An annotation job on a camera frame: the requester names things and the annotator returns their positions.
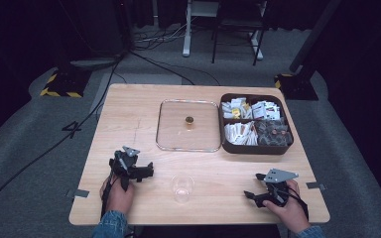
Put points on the brown four-compartment box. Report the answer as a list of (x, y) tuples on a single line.
[(255, 150)]

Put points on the black chair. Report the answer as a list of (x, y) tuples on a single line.
[(236, 23)]

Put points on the white desk frame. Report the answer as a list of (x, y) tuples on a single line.
[(188, 33)]

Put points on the yellow-black striped stand base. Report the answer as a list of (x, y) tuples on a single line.
[(64, 85), (294, 86)]

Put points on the person's right hand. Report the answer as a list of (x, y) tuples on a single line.
[(289, 211)]

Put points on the clear square lid gold knob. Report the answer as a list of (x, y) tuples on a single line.
[(188, 125)]

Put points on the clear plastic cup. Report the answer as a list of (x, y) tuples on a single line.
[(182, 187)]

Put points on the person's left hand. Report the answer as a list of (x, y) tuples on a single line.
[(118, 197)]

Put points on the slanted dark stand beam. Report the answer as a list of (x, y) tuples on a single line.
[(314, 34)]

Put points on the pile of white yellow packets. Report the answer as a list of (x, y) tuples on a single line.
[(234, 108)]

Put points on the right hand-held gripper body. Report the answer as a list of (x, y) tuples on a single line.
[(275, 190)]

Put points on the grey tape piece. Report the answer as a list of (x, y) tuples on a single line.
[(80, 193), (316, 185)]

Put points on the pile of white orange-print packets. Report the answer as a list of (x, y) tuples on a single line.
[(241, 133)]

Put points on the pile of grey packets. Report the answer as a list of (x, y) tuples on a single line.
[(274, 133)]

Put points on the pile of white dark-print packets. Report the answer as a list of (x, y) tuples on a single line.
[(266, 109)]

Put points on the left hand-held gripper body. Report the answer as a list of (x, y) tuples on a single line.
[(125, 164)]

